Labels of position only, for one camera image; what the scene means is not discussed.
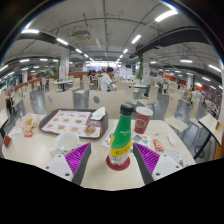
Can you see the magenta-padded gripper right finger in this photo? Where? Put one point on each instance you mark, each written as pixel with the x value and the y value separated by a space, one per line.
pixel 165 166

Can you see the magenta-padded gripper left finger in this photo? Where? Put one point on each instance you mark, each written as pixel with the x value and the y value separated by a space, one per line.
pixel 60 166

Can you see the green drink bottle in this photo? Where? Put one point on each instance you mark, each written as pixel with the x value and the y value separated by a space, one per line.
pixel 121 136

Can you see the clear plastic wrapper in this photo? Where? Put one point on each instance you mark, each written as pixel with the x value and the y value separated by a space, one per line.
pixel 174 156

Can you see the white sauce packet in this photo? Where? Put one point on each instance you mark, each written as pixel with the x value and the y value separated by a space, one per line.
pixel 171 139

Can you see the printed sticker sheet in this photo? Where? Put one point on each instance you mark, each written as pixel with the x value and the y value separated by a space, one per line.
pixel 140 138

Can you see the brown food tray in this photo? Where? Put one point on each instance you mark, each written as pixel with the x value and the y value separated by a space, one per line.
pixel 66 123

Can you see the red paper cup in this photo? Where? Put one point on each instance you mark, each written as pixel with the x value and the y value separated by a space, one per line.
pixel 143 121

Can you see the clear plastic food bag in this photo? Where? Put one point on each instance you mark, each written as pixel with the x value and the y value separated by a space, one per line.
pixel 30 121

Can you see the white neighbouring table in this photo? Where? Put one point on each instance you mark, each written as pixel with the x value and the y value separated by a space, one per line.
pixel 210 123
pixel 2 118

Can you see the white paper napkin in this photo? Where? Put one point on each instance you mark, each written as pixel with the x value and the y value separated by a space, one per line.
pixel 98 114

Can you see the group of beige chairs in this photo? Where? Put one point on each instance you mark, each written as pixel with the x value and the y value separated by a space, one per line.
pixel 60 100

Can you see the person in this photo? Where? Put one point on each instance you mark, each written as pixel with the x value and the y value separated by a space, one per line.
pixel 106 81

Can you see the ceiling air conditioner unit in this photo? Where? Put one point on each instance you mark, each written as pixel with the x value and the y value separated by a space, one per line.
pixel 80 36

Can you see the group of ceiling lights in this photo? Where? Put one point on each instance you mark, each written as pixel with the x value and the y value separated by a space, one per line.
pixel 30 31

